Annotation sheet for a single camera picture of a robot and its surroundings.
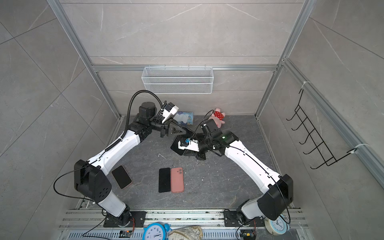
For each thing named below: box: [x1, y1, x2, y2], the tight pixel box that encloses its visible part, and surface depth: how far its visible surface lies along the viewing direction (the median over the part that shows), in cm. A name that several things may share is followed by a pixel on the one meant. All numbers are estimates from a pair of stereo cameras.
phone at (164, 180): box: [158, 167, 171, 193], surface depth 89 cm
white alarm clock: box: [264, 215, 291, 236], surface depth 70 cm
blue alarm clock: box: [142, 222, 173, 240], surface depth 70 cm
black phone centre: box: [170, 132, 194, 156], surface depth 67 cm
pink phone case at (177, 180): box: [170, 167, 185, 194], surface depth 88 cm
